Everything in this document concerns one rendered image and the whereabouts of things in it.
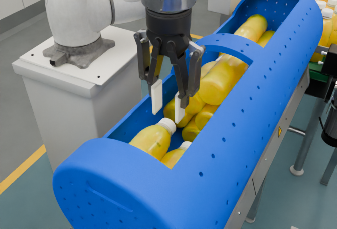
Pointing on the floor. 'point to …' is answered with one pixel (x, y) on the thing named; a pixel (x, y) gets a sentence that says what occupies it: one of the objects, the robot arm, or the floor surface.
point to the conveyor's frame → (326, 87)
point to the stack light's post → (330, 168)
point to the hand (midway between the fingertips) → (168, 102)
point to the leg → (255, 204)
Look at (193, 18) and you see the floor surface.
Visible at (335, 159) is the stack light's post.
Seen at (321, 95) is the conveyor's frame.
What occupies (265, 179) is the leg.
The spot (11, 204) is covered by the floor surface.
